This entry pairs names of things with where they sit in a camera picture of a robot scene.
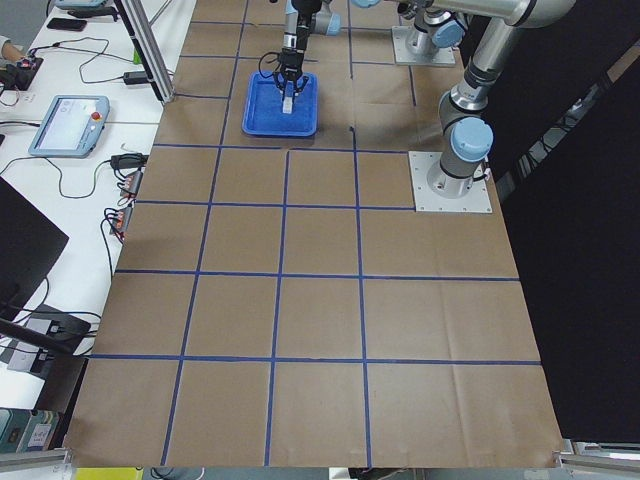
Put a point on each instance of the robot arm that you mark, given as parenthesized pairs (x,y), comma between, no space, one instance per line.
(468,138)
(443,26)

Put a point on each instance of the blue plastic tray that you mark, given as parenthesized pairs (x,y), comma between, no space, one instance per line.
(264,116)

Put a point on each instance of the near teach pendant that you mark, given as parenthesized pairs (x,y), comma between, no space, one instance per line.
(71,127)

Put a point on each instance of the black monitor stand base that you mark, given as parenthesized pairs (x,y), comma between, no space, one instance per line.
(43,359)

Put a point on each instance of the teach pendant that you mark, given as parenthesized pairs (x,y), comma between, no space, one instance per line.
(84,9)
(71,127)

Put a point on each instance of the aluminium frame post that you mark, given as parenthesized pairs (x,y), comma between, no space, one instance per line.
(145,45)

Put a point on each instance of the orange usb hub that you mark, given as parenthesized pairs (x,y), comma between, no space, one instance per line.
(130,185)
(119,220)

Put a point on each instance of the black power adapter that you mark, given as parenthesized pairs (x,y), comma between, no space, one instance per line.
(135,78)

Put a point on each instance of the black smartphone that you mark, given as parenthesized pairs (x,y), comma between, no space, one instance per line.
(66,24)

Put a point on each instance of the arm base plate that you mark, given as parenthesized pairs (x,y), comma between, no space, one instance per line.
(436,192)
(413,47)

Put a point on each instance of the far teach pendant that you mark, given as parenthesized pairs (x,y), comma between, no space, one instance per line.
(84,9)

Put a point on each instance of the black monitor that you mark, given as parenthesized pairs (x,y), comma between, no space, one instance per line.
(30,246)

